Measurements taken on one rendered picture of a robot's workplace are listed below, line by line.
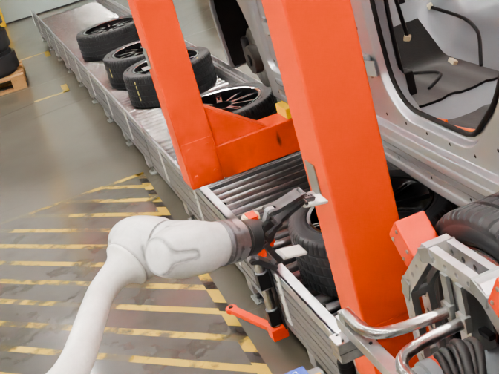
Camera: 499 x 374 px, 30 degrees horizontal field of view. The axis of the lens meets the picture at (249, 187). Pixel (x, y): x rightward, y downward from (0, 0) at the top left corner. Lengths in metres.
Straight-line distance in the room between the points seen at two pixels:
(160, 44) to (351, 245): 1.94
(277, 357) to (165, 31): 1.44
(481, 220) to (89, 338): 0.79
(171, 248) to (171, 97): 2.41
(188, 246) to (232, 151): 2.51
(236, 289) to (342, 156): 2.23
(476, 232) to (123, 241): 0.70
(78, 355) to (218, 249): 0.33
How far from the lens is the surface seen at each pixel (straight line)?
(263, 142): 4.26
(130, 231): 1.87
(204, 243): 1.75
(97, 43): 8.66
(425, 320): 1.91
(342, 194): 2.26
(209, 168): 4.21
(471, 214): 1.91
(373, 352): 1.90
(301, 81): 2.16
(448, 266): 1.87
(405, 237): 2.03
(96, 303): 1.79
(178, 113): 4.11
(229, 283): 4.46
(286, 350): 3.84
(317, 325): 3.29
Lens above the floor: 2.02
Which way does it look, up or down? 22 degrees down
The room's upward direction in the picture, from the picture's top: 16 degrees counter-clockwise
